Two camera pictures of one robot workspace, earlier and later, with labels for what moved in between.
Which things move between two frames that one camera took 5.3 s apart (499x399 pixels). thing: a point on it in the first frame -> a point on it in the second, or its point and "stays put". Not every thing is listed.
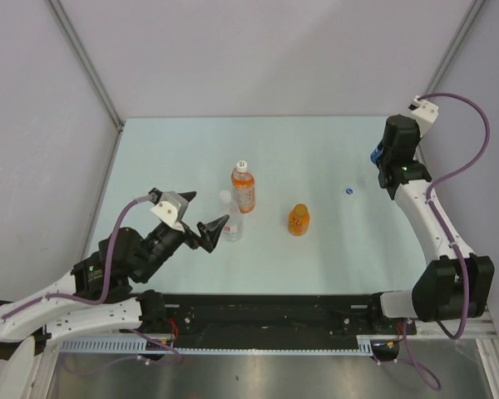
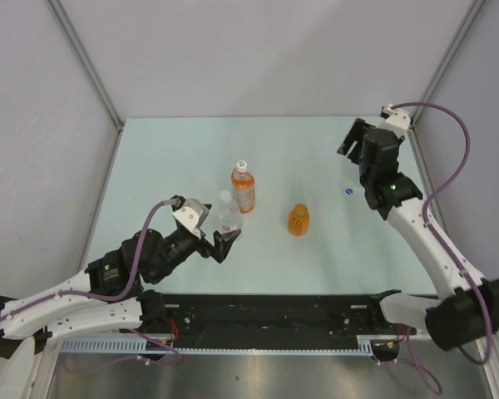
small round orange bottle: (298, 220) stays put
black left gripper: (210, 233) -> (219, 250)
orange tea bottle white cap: (243, 184) stays put
